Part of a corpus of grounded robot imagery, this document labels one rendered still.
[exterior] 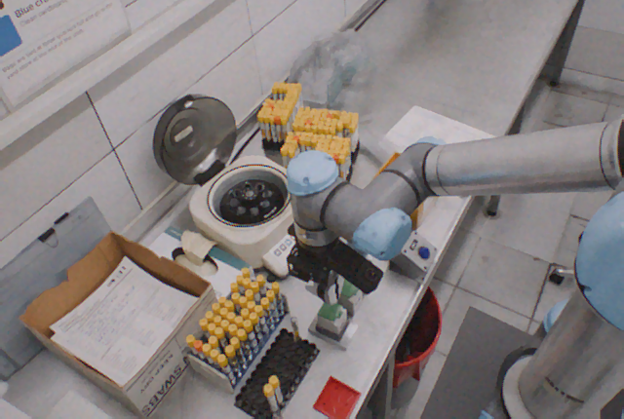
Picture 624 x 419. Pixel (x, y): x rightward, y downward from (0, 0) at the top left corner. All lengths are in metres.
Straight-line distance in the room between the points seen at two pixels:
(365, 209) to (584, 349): 0.30
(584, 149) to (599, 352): 0.20
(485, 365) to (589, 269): 0.60
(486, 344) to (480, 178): 0.44
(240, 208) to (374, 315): 0.39
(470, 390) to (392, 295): 0.27
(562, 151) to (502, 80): 1.16
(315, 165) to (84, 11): 0.56
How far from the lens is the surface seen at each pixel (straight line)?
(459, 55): 1.88
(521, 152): 0.66
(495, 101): 1.68
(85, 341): 1.18
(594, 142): 0.62
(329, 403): 1.07
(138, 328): 1.15
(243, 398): 1.07
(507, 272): 2.34
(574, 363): 0.62
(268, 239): 1.16
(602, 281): 0.47
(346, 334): 1.11
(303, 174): 0.73
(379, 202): 0.72
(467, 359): 1.04
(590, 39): 3.25
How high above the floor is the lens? 1.87
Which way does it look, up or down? 46 degrees down
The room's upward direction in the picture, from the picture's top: 6 degrees counter-clockwise
